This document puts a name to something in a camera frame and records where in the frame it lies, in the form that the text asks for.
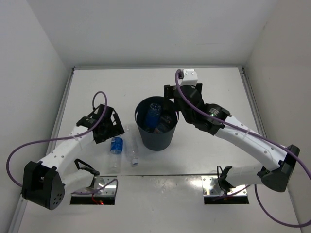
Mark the white red label bottle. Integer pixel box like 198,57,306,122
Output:
153,113,174,134

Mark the blue bottle blue cap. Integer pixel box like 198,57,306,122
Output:
144,103,162,129

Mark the clear bottle white cap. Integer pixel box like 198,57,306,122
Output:
124,125,139,166

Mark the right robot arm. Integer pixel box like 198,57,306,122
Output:
164,83,300,192

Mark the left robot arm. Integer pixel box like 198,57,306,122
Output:
22,104,124,210

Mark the dark grey plastic bin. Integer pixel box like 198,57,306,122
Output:
135,96,179,151

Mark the blue label bottle left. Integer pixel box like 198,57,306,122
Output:
109,136,123,173

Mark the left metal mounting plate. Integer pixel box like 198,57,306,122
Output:
72,176,119,197

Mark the metal mounting plate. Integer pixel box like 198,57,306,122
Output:
72,176,119,197
201,175,247,198

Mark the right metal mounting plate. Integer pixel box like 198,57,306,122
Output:
201,175,247,198

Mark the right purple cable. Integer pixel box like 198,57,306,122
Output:
175,69,311,228

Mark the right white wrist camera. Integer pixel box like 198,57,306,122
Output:
180,69,198,86

